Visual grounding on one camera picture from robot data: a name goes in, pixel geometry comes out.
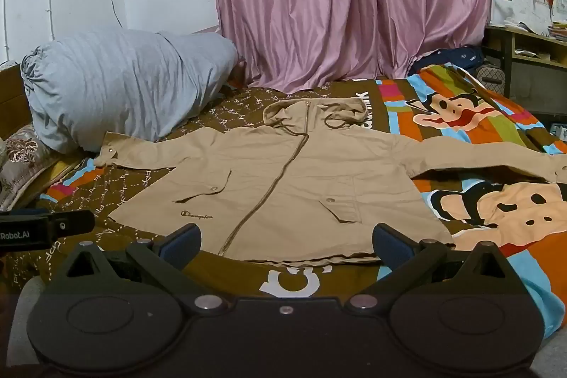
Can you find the pile of books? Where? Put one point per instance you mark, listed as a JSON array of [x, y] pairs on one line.
[[558, 30]]

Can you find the wooden bed headboard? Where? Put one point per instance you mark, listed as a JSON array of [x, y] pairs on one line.
[[13, 103]]

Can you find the beige hooded jacket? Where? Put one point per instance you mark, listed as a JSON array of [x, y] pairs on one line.
[[274, 183]]

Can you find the checkered brown bag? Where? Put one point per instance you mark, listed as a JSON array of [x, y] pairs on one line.
[[491, 79]]

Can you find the wooden shelf desk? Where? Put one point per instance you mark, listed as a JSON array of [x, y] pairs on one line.
[[531, 59]]

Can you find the floral patterned pillow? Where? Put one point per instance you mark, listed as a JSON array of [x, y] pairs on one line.
[[22, 161]]

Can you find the dark blue backpack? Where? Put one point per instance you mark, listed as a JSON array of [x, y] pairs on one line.
[[452, 58]]

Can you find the grey bedding bundle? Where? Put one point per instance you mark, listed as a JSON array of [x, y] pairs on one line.
[[119, 85]]

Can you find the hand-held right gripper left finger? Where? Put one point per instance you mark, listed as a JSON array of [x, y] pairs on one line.
[[182, 241]]

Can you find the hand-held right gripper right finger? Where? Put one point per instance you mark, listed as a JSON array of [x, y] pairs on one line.
[[390, 243]]

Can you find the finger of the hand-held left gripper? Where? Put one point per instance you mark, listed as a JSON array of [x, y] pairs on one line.
[[75, 222]]

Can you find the cartoon printed bed sheet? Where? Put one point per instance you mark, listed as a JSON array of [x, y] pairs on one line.
[[487, 205]]

